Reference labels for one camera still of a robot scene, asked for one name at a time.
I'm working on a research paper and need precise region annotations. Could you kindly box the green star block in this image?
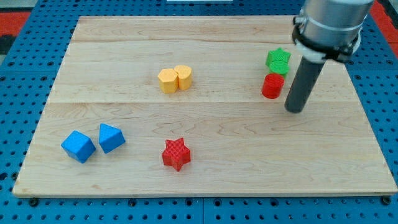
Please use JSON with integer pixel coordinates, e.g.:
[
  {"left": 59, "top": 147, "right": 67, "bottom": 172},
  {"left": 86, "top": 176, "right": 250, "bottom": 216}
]
[{"left": 266, "top": 47, "right": 291, "bottom": 66}]

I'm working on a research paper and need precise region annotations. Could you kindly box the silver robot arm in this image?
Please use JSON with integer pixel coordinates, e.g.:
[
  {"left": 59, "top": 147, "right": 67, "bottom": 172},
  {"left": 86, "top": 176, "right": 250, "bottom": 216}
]
[{"left": 285, "top": 0, "right": 374, "bottom": 113}]

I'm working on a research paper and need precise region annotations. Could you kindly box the red circle block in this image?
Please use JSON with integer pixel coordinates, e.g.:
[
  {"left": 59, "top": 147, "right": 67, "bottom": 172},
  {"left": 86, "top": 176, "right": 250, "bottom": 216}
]
[{"left": 261, "top": 73, "right": 285, "bottom": 99}]

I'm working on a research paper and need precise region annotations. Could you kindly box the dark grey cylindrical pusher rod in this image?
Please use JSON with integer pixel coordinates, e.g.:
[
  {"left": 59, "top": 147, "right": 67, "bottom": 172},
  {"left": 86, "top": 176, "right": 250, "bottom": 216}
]
[{"left": 284, "top": 57, "right": 325, "bottom": 113}]

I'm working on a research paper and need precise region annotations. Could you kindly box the blue triangle block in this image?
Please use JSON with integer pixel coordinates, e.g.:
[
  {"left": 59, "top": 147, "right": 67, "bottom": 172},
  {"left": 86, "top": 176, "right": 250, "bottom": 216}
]
[{"left": 99, "top": 123, "right": 126, "bottom": 154}]

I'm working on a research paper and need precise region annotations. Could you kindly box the yellow heart block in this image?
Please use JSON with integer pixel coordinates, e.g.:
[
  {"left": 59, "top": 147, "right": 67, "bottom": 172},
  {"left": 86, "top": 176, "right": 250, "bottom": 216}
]
[{"left": 174, "top": 65, "right": 193, "bottom": 90}]

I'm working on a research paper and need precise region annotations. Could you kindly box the yellow pentagon block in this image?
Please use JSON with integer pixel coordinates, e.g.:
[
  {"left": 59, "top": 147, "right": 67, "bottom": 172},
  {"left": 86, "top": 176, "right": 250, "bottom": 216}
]
[{"left": 158, "top": 68, "right": 178, "bottom": 93}]

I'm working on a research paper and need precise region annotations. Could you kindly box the light wooden board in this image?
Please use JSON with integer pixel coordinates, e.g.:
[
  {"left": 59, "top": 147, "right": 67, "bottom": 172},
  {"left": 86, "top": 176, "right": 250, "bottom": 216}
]
[{"left": 12, "top": 16, "right": 397, "bottom": 198}]

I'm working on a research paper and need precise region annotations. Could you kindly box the red star block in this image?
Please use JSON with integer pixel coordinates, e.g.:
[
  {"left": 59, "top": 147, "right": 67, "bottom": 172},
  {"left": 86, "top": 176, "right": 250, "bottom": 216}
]
[{"left": 162, "top": 138, "right": 191, "bottom": 172}]

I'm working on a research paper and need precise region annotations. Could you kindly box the blue cube block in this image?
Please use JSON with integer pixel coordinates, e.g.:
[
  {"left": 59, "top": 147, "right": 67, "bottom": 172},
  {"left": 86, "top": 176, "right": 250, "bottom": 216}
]
[{"left": 61, "top": 131, "right": 96, "bottom": 164}]

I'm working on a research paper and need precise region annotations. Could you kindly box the green circle block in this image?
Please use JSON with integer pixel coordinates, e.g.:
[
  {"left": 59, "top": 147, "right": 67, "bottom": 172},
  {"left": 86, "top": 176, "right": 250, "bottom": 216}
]
[{"left": 269, "top": 61, "right": 290, "bottom": 78}]

